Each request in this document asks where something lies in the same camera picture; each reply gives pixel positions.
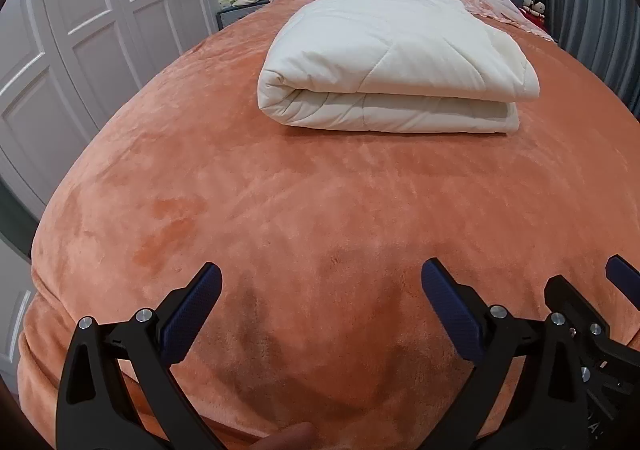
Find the orange fleece blanket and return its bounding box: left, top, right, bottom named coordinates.
left=17, top=0, right=640, bottom=450

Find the grey pleated curtain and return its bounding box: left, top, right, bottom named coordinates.
left=542, top=0, right=640, bottom=113

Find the person's left hand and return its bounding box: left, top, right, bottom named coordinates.
left=240, top=422, right=316, bottom=450

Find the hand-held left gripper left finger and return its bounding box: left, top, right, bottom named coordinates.
left=56, top=262, right=222, bottom=450

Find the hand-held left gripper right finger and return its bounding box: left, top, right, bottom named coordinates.
left=421, top=258, right=588, bottom=450

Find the cream quilted jacket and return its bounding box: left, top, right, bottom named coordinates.
left=257, top=0, right=542, bottom=135

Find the blue-grey nightstand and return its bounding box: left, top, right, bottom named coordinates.
left=216, top=4, right=271, bottom=34

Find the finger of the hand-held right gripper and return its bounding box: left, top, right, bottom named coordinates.
left=545, top=274, right=610, bottom=338
left=605, top=255, right=640, bottom=293

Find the white panelled wardrobe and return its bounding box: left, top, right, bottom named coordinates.
left=0, top=0, right=228, bottom=381

